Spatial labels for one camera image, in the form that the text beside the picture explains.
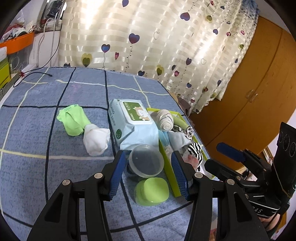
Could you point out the blue plaid bed sheet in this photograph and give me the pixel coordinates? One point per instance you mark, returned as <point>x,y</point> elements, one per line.
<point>37,154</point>

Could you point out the green plastic lid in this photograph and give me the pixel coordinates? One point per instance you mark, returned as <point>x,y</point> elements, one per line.
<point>151,192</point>

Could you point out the green white cardboard box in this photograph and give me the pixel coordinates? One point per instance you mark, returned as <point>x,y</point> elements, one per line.
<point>176,170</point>

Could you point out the orange storage bin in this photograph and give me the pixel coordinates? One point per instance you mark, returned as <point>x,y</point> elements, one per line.
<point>17,44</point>

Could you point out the pink packaged item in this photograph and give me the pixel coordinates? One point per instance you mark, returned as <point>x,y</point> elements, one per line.
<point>194,161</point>

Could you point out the right hand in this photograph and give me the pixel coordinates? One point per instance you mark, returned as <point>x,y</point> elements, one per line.
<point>270,223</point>

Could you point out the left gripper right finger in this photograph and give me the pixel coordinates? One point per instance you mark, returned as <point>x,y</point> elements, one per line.
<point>236,219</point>

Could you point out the blue face mask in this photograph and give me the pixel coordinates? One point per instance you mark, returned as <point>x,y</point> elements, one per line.
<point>163,136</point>

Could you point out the bright green folded cloth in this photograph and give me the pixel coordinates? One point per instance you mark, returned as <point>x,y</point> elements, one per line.
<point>74,119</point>

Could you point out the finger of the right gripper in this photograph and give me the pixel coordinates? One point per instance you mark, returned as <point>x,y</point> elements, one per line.
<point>221,171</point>
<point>230,152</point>

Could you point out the clear round plastic container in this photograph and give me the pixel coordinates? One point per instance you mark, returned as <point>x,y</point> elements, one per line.
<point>145,161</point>

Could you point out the wet wipes pack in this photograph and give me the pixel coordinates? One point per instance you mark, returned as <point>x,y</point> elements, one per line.
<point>132,125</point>

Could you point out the wooden wardrobe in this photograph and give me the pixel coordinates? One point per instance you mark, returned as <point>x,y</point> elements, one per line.
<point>259,97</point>

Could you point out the beige sock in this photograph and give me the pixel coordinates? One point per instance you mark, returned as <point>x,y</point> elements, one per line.
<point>164,120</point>

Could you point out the olive green cloth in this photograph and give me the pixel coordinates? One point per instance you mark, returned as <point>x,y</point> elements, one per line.
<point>180,124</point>

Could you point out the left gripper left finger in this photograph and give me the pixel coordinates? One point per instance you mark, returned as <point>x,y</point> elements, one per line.
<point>59,219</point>

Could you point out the striped sock in box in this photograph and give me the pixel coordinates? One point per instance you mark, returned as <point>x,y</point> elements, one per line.
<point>195,149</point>

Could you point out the white balled sock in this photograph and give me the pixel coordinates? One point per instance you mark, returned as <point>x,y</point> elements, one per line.
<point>96,139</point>

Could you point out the lime green box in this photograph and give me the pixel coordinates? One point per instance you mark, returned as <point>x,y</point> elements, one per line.
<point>5,75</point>

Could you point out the light blue cloth in box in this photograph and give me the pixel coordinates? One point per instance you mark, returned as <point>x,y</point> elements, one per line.
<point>178,141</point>

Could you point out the heart pattern curtain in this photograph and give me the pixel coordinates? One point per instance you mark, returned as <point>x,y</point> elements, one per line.
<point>192,48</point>

